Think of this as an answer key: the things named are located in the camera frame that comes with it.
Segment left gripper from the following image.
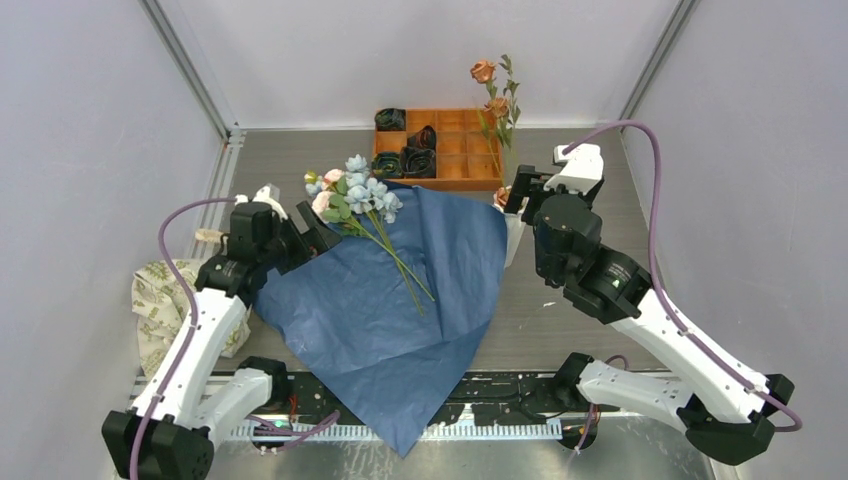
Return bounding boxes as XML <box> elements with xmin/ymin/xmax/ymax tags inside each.
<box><xmin>259</xmin><ymin>201</ymin><xmax>340</xmax><ymax>274</ymax></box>

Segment light blue flower stem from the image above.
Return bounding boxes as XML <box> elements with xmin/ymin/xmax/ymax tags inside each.
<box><xmin>344</xmin><ymin>154</ymin><xmax>435</xmax><ymax>309</ymax></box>

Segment orange rose flower stem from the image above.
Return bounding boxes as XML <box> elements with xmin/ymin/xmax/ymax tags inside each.
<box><xmin>469</xmin><ymin>54</ymin><xmax>521</xmax><ymax>210</ymax></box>

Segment beige ribbon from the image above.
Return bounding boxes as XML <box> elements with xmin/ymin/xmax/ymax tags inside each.
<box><xmin>194</xmin><ymin>228</ymin><xmax>227</xmax><ymax>245</ymax></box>

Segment blue paper flower bouquet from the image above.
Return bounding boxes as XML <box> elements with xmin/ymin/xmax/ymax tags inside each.
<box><xmin>254</xmin><ymin>186</ymin><xmax>507</xmax><ymax>456</ymax></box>

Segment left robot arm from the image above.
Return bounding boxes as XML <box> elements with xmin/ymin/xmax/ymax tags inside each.
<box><xmin>101</xmin><ymin>199</ymin><xmax>341</xmax><ymax>479</ymax></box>

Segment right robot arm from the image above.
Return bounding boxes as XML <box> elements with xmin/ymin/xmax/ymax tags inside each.
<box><xmin>505</xmin><ymin>165</ymin><xmax>794</xmax><ymax>466</ymax></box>

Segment white ribbed vase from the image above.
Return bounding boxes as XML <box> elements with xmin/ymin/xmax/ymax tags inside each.
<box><xmin>493</xmin><ymin>203</ymin><xmax>526</xmax><ymax>269</ymax></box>

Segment orange compartment tray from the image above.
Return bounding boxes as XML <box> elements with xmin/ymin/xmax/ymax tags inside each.
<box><xmin>371</xmin><ymin>108</ymin><xmax>501</xmax><ymax>192</ymax></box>

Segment dark rolled fabric bottom-left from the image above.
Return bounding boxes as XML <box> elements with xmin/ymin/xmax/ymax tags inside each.
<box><xmin>371</xmin><ymin>151</ymin><xmax>404</xmax><ymax>180</ymax></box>

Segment dark rolled fabric middle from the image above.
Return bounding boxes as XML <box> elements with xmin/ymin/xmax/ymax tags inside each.
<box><xmin>407</xmin><ymin>125</ymin><xmax>438</xmax><ymax>150</ymax></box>

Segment dark rolled fabric large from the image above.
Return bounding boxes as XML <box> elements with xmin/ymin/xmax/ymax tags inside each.
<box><xmin>400</xmin><ymin>146</ymin><xmax>437</xmax><ymax>178</ymax></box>

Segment dark rolled fabric top-left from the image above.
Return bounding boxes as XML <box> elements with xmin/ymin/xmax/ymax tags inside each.
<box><xmin>374</xmin><ymin>108</ymin><xmax>407</xmax><ymax>132</ymax></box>

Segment floral patterned cloth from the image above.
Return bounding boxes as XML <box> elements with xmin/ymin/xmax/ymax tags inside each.
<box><xmin>131</xmin><ymin>259</ymin><xmax>251</xmax><ymax>379</ymax></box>

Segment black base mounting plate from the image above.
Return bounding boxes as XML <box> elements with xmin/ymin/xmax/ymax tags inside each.
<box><xmin>254</xmin><ymin>372</ymin><xmax>588</xmax><ymax>426</ymax></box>

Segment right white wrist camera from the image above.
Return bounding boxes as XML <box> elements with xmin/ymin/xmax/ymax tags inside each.
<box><xmin>545</xmin><ymin>143</ymin><xmax>604</xmax><ymax>194</ymax></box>

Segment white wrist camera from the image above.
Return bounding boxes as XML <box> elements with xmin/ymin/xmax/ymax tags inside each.
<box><xmin>232</xmin><ymin>183</ymin><xmax>289</xmax><ymax>222</ymax></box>
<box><xmin>545</xmin><ymin>143</ymin><xmax>604</xmax><ymax>194</ymax></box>

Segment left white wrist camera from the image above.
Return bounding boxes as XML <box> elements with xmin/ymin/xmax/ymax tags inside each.
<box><xmin>232</xmin><ymin>183</ymin><xmax>289</xmax><ymax>222</ymax></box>

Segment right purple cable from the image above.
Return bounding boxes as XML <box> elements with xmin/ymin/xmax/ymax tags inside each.
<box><xmin>561</xmin><ymin>119</ymin><xmax>804</xmax><ymax>452</ymax></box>

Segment purple cable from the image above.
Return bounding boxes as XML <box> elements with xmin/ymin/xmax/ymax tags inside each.
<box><xmin>127</xmin><ymin>195</ymin><xmax>342</xmax><ymax>480</ymax></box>
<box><xmin>561</xmin><ymin>119</ymin><xmax>804</xmax><ymax>452</ymax></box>

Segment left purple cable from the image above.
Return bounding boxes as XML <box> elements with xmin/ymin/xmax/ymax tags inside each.
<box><xmin>127</xmin><ymin>195</ymin><xmax>342</xmax><ymax>480</ymax></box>

